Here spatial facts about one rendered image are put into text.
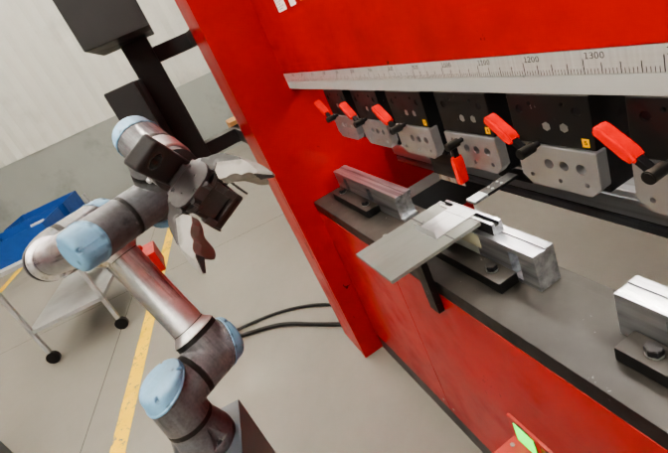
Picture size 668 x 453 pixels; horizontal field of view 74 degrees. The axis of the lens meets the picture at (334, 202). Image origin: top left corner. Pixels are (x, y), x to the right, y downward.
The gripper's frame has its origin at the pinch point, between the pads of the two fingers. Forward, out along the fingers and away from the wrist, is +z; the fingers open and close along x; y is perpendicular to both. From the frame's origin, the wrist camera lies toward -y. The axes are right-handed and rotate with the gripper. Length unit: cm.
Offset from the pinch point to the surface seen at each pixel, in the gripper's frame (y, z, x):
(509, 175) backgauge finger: 73, -1, -46
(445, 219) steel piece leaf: 65, -5, -26
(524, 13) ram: 11.7, 9.8, -46.1
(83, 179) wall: 355, -701, 155
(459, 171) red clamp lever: 42, 1, -31
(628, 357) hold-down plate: 50, 41, -17
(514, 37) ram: 15.5, 8.6, -44.8
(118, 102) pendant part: 43, -128, 0
